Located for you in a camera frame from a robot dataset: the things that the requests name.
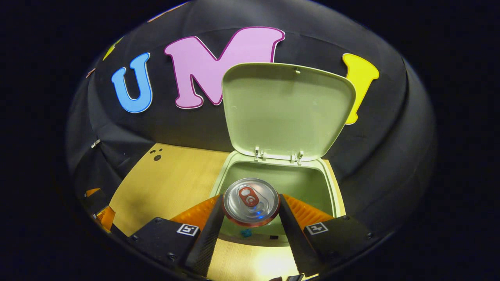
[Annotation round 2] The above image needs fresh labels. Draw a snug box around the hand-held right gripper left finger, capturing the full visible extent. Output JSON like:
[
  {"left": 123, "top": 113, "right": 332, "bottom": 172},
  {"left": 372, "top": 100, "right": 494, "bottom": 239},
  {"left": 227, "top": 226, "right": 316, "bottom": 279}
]
[{"left": 129, "top": 194, "right": 225, "bottom": 277}]

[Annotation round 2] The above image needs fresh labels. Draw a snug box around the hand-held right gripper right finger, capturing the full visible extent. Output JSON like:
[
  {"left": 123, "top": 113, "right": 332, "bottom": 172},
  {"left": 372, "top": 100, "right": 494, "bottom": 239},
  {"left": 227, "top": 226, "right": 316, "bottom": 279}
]
[{"left": 278, "top": 193, "right": 375, "bottom": 276}]

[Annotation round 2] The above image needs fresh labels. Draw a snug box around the red pop can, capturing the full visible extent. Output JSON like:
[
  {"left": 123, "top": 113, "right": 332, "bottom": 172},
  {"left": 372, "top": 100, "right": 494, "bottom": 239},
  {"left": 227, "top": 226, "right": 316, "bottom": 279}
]
[{"left": 222, "top": 178, "right": 280, "bottom": 228}]

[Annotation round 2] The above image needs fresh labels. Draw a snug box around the green desktop garbage bin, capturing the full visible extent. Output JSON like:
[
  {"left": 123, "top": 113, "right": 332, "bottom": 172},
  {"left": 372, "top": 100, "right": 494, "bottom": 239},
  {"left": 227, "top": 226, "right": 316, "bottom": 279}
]
[{"left": 210, "top": 62, "right": 357, "bottom": 247}]

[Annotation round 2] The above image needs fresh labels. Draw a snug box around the wooden desktop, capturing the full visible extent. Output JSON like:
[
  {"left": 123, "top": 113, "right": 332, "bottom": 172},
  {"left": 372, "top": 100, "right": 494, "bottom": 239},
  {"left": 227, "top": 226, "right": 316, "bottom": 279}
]
[{"left": 109, "top": 142, "right": 346, "bottom": 281}]

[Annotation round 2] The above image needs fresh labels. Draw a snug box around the black backdrop cloth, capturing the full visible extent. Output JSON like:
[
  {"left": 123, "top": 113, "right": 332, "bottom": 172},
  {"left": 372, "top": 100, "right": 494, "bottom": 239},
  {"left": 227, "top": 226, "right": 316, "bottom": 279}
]
[{"left": 66, "top": 0, "right": 436, "bottom": 235}]

